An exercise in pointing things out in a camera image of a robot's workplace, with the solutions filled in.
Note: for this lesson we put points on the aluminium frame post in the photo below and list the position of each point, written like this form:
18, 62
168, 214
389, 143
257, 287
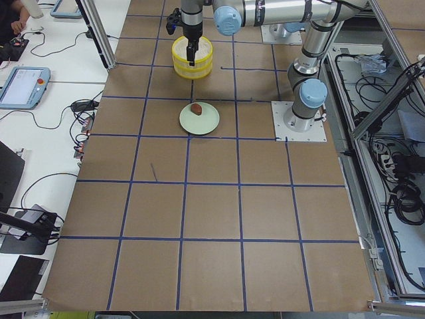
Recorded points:
95, 27

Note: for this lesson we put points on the black laptop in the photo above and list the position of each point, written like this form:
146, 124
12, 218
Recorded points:
11, 166

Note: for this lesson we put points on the person forearm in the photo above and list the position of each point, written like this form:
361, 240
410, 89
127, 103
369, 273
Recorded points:
19, 25

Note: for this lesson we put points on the yellow bamboo steamer layer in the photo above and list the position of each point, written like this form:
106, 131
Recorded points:
204, 55
193, 73

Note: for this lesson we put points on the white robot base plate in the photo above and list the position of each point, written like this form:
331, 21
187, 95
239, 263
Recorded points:
289, 128

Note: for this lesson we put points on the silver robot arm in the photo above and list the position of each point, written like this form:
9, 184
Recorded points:
320, 18

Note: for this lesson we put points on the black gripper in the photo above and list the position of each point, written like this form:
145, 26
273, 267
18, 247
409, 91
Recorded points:
191, 29

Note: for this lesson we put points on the light green round plate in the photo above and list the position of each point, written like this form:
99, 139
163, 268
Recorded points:
201, 124

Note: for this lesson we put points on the yellow bamboo steamer bottom layer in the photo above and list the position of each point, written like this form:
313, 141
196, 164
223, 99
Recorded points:
193, 73

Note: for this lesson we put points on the yellow bamboo steamer top layer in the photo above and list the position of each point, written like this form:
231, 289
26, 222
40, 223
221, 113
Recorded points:
204, 55

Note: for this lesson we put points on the black power adapter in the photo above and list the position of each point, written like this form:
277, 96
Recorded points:
84, 106

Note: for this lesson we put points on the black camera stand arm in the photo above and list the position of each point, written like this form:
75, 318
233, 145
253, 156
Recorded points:
40, 229

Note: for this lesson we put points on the blue teach pendant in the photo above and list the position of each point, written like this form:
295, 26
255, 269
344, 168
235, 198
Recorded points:
24, 87
65, 9

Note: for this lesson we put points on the brown steamed bun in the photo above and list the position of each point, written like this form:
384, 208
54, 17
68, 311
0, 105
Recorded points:
196, 109

